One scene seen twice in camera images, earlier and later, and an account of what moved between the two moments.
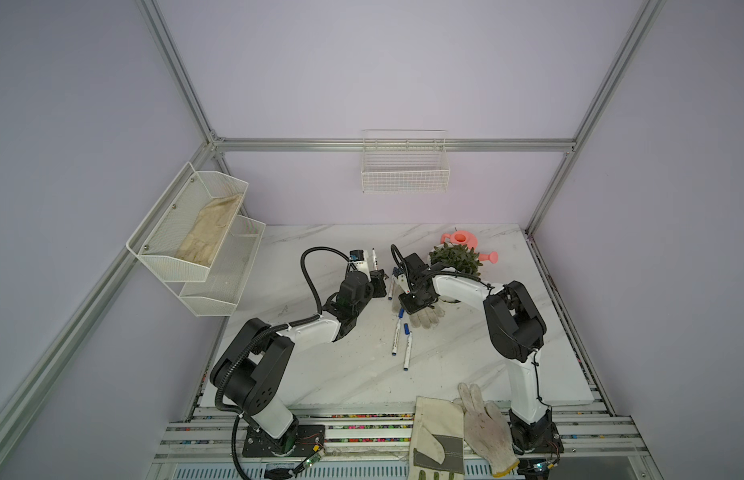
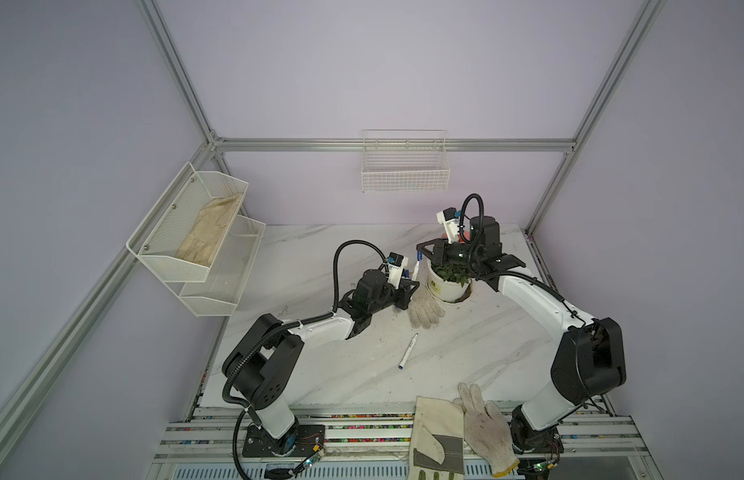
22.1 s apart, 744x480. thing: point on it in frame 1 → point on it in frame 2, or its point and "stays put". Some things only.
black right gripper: [408, 308] → [439, 252]
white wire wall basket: [405, 160] stays put
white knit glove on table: [425, 318] stays put
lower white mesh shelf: [219, 294] stays put
